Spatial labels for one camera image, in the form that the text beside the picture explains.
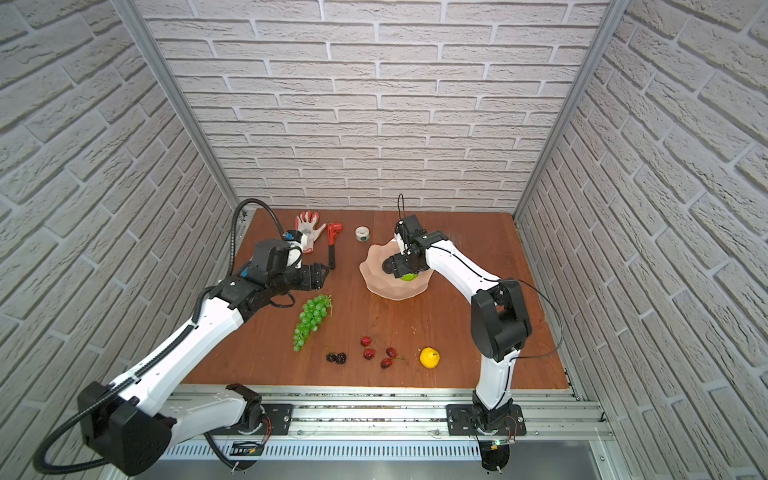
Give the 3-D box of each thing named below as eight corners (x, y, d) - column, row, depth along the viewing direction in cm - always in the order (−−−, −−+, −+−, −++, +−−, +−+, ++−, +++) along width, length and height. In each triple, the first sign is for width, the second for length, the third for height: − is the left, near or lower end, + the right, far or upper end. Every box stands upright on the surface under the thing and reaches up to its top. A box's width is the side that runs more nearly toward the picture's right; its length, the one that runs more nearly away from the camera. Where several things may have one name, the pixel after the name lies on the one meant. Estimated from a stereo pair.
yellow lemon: (420, 368, 84) (421, 363, 80) (419, 351, 87) (420, 345, 83) (438, 368, 84) (440, 363, 80) (436, 351, 87) (439, 345, 83)
